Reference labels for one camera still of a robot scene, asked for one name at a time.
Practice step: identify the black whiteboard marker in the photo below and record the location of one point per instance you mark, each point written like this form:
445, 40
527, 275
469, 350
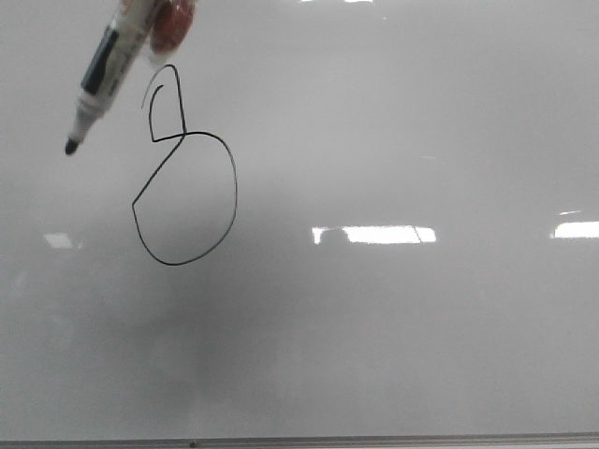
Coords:
128, 29

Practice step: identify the white whiteboard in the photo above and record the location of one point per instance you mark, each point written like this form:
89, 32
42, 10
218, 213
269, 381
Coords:
325, 218

